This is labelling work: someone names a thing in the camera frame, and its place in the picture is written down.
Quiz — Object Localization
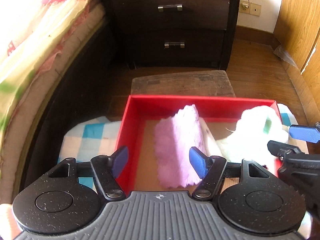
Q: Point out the red cardboard box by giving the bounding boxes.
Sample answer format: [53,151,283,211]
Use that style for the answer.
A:
[116,95,280,193]

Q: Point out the small wooden stool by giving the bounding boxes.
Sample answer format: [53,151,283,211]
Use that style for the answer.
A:
[131,70,235,98]

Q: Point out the mint green knitted cloth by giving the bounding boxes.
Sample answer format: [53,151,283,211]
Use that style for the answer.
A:
[216,106,289,170]

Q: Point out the dark wooden nightstand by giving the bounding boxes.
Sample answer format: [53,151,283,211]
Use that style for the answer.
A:
[101,0,240,70]

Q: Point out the wall power outlet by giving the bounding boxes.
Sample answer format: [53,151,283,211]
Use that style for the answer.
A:
[239,1,261,16]

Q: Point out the purple fluffy cloth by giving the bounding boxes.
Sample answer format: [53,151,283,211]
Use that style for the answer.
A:
[154,105,204,188]

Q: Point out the wooden wardrobe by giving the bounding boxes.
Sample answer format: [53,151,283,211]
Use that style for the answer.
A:
[274,0,319,125]

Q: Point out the blue white checkered tablecloth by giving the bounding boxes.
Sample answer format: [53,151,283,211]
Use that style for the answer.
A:
[57,103,298,190]

